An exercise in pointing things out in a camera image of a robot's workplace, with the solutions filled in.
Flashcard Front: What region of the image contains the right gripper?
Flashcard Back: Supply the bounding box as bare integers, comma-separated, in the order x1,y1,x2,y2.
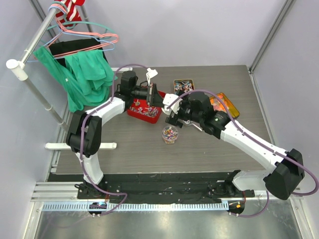
165,90,203,128

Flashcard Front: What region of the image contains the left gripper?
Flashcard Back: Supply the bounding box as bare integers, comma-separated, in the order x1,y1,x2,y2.
131,83,165,108

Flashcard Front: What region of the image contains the clear plastic round jar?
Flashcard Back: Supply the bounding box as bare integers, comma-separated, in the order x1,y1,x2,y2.
161,125,178,144

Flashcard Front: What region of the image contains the silver metal scoop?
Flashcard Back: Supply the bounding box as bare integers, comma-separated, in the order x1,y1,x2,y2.
184,120,202,131

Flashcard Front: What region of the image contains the red square candy box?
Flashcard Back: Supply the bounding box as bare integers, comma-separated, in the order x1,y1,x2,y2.
127,97,162,124

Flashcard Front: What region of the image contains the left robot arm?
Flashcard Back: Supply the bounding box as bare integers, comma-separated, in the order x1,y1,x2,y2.
66,71,165,199

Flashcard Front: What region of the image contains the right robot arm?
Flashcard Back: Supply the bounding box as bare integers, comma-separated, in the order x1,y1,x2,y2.
163,91,305,200

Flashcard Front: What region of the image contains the gold rectangular tin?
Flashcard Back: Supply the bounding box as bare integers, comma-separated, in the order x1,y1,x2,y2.
173,79,195,95

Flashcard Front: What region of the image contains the white rack foot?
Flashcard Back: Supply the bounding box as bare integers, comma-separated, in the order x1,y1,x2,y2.
112,67,133,73

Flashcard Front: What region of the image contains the green cloth garment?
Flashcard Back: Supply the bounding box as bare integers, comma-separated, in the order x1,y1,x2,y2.
34,47,114,112

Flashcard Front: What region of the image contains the white flat bar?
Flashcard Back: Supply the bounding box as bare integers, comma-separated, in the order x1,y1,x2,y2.
45,142,117,150

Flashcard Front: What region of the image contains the black garment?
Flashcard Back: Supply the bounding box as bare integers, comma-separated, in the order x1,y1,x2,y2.
49,38,101,55

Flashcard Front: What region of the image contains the green clothes hanger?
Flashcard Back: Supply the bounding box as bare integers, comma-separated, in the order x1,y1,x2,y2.
47,21,118,39

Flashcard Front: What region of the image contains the pink clothes hanger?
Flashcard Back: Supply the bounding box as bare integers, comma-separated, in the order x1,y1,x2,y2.
45,0,119,59

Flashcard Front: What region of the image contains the red white striped garment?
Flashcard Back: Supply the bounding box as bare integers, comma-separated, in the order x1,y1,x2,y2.
55,0,85,23

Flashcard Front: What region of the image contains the blue clothes hanger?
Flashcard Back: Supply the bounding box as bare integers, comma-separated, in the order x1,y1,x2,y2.
26,5,116,63

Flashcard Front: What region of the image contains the metal clothes rack pole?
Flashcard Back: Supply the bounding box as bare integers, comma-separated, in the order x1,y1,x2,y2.
5,0,70,132

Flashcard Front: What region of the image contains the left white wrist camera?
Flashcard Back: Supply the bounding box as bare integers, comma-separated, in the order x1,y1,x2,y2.
146,68,158,86

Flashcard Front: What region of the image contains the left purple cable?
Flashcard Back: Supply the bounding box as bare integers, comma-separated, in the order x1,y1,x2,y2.
81,64,150,216

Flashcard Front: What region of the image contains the purple cable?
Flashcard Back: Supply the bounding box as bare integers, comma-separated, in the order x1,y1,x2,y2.
166,89,319,217
81,64,150,216

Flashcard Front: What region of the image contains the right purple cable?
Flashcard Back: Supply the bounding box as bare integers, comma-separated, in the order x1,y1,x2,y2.
166,89,319,217

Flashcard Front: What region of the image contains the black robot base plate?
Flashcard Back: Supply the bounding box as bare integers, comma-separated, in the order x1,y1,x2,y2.
48,172,259,204

